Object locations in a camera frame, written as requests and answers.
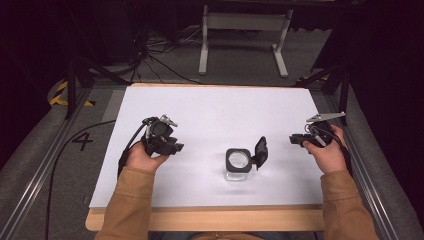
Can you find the clear jar with black lid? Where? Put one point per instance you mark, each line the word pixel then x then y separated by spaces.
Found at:
pixel 238 161

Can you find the grey metal floor rail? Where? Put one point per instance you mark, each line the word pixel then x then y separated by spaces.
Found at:
pixel 40 166
pixel 370 180

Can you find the person's right hand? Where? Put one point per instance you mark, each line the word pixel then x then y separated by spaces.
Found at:
pixel 328 156

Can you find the white table cover sheet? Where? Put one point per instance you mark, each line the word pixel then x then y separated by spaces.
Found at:
pixel 213 113

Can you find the white metal table frame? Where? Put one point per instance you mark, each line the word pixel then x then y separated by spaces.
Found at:
pixel 245 21

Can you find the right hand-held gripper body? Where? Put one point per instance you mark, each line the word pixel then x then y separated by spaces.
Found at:
pixel 320 130

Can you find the person's left hand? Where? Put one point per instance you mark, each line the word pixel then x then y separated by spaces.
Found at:
pixel 144 160

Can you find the black metal stand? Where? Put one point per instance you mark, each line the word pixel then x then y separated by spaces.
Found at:
pixel 343 90
pixel 71 86

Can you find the yellow black hazard tape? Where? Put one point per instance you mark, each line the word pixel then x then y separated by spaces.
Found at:
pixel 61 96

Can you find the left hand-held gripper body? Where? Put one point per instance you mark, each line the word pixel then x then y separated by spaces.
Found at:
pixel 159 130

